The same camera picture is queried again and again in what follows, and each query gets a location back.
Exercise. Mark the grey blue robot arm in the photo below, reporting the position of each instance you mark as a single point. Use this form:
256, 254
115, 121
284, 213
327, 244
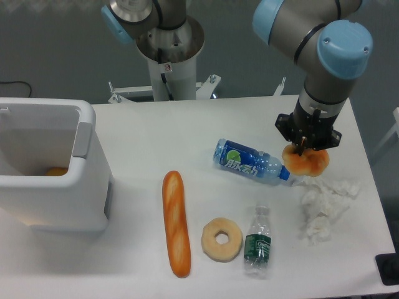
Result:
315, 35

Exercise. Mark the long orange baguette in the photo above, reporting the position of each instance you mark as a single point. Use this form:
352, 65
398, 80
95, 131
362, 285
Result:
176, 229

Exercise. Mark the crumpled white tissue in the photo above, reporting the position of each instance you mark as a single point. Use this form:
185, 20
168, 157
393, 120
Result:
323, 203

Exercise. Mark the clear green label water bottle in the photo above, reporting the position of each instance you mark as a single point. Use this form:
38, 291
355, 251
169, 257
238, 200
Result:
257, 243

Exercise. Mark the pale ring donut bread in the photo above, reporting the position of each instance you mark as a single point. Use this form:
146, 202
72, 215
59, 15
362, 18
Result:
221, 239

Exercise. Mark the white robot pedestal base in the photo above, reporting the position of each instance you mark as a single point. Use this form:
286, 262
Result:
169, 81

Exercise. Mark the white trash can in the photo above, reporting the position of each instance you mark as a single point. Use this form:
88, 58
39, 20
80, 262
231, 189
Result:
38, 134

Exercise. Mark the blue drink bottle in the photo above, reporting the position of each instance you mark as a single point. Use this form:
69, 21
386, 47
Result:
253, 164

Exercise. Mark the round orange bread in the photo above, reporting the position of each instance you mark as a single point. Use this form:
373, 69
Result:
311, 163

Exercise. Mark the black device at table edge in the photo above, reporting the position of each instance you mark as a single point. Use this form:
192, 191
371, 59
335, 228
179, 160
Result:
388, 268

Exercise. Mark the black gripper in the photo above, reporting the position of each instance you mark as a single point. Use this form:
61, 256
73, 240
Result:
308, 130

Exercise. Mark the orange item inside trash can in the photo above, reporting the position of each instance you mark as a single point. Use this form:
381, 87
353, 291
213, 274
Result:
57, 171

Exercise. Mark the white furniture piece right edge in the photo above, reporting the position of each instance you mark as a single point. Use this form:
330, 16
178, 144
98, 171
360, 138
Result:
387, 142

